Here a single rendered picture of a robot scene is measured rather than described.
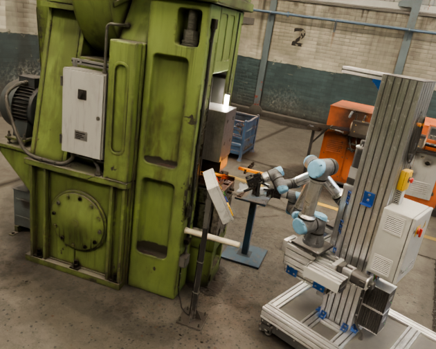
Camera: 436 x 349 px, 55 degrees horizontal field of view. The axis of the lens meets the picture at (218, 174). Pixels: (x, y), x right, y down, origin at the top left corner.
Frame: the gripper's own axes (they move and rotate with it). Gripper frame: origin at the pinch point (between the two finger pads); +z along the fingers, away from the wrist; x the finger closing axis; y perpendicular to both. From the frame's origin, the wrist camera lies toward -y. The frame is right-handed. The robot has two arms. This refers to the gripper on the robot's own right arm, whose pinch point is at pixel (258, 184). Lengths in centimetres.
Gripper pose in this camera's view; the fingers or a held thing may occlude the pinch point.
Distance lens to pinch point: 344.4
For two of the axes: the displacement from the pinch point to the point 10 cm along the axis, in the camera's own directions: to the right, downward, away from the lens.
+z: -9.4, -2.2, 2.4
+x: 3.0, -2.8, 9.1
